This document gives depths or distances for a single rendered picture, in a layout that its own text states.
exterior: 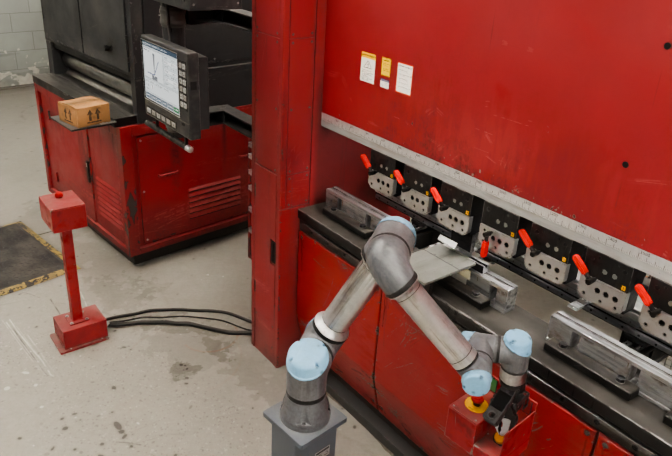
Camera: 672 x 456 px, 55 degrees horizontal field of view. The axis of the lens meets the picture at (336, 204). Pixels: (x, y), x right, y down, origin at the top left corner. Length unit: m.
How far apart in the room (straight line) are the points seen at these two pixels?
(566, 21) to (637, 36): 0.22
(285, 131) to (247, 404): 1.30
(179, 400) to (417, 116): 1.75
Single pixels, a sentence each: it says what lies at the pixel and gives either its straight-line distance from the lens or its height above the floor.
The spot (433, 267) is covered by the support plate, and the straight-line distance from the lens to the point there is 2.34.
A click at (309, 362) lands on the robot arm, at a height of 1.00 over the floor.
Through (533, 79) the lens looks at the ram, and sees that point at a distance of 2.09.
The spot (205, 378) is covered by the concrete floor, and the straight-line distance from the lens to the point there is 3.38.
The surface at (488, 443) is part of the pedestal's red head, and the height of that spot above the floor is 0.70.
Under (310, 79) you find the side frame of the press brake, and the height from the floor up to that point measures 1.47.
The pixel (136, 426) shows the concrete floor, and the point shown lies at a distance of 3.17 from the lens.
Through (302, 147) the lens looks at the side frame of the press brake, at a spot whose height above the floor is 1.17.
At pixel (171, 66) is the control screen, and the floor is 1.52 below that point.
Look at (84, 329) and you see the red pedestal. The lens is 3.65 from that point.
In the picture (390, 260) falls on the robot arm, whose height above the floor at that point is 1.34.
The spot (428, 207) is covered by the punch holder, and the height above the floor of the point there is 1.13.
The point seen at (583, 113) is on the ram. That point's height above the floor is 1.64.
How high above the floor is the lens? 2.13
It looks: 24 degrees down
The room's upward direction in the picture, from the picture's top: 3 degrees clockwise
